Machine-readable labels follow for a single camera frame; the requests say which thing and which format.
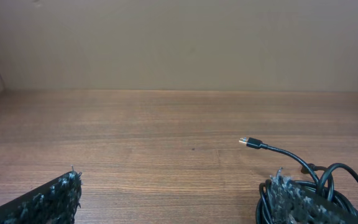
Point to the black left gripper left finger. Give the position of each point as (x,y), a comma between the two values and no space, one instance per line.
(54,202)

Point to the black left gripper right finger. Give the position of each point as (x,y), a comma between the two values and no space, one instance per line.
(296,201)

